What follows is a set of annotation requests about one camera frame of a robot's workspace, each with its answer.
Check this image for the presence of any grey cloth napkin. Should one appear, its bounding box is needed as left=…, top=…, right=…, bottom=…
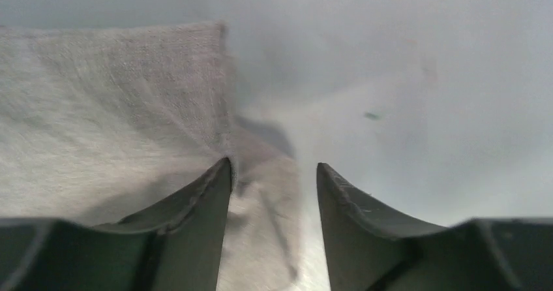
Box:
left=1, top=22, right=301, bottom=290

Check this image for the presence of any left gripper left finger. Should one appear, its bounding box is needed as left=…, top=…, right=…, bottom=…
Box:
left=1, top=158, right=233, bottom=290

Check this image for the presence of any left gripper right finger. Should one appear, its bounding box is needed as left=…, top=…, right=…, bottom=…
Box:
left=316, top=163, right=552, bottom=291

